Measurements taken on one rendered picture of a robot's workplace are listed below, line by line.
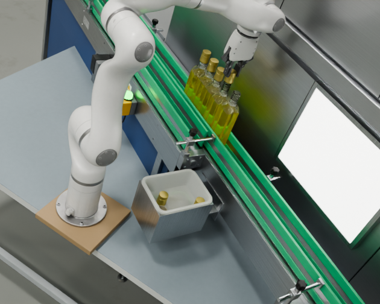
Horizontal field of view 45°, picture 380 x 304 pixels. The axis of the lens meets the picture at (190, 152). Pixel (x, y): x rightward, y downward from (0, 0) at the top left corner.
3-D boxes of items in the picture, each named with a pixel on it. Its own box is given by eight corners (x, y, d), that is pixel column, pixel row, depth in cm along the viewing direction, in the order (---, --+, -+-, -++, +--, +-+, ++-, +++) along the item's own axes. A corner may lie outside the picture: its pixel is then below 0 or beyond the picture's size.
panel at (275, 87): (356, 248, 146) (420, 174, 124) (350, 250, 144) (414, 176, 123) (217, 80, 197) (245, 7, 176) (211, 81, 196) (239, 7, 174)
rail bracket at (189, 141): (210, 154, 175) (221, 129, 167) (172, 160, 166) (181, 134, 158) (206, 148, 176) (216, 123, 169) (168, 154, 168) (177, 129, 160)
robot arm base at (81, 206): (81, 236, 165) (88, 202, 153) (44, 205, 171) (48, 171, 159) (116, 209, 179) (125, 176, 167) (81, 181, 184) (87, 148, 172)
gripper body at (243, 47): (254, 23, 157) (243, 51, 164) (231, 23, 152) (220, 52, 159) (266, 35, 153) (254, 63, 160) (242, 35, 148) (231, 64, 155)
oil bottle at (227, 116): (223, 150, 180) (242, 107, 166) (212, 152, 177) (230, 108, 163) (216, 140, 183) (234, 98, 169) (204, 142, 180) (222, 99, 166)
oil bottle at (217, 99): (215, 140, 183) (233, 98, 169) (203, 142, 180) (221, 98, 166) (208, 131, 186) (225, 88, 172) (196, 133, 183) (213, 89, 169)
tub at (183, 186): (208, 217, 169) (215, 201, 163) (154, 230, 157) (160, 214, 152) (186, 183, 179) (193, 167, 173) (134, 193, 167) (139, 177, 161)
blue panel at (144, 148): (193, 186, 204) (205, 158, 193) (158, 193, 195) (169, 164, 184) (79, 6, 295) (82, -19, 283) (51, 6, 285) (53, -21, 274)
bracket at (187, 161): (201, 167, 178) (206, 155, 174) (180, 171, 173) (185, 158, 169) (196, 161, 180) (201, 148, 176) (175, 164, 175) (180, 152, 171)
